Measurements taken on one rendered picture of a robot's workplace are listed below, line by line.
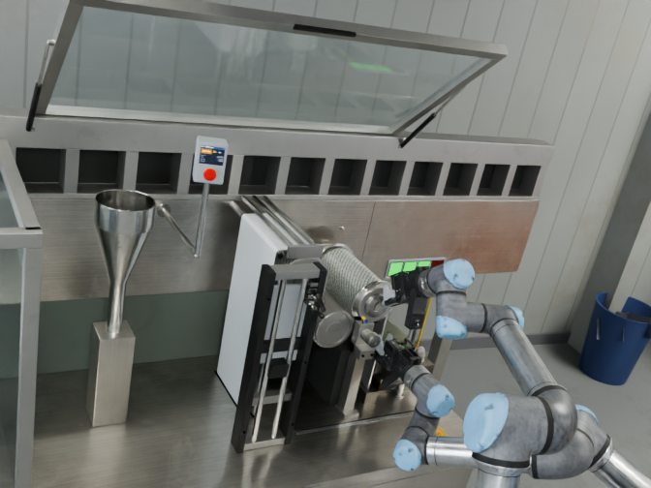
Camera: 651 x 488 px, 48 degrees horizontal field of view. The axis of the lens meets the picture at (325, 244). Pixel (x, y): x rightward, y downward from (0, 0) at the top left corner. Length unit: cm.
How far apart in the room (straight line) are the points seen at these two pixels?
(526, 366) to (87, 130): 122
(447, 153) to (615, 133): 233
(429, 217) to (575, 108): 204
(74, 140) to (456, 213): 133
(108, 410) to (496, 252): 153
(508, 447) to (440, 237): 125
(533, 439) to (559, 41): 299
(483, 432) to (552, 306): 356
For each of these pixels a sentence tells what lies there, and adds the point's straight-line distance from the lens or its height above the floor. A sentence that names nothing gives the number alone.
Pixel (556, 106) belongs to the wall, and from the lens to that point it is 436.
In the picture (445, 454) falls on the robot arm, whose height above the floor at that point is 106.
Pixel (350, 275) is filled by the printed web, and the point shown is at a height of 130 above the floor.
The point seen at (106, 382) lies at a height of 104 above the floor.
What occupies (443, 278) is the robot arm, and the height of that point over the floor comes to 148.
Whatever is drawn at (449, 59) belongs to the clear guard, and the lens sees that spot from 200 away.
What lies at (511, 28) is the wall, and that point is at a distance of 403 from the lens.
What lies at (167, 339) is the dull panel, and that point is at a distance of 233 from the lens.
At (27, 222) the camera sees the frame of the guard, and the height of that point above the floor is 160.
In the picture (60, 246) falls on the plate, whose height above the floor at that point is 131.
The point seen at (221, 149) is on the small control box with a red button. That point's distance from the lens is 174.
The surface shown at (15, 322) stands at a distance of 154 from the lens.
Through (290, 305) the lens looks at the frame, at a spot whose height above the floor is 133.
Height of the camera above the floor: 220
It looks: 22 degrees down
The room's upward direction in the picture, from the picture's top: 12 degrees clockwise
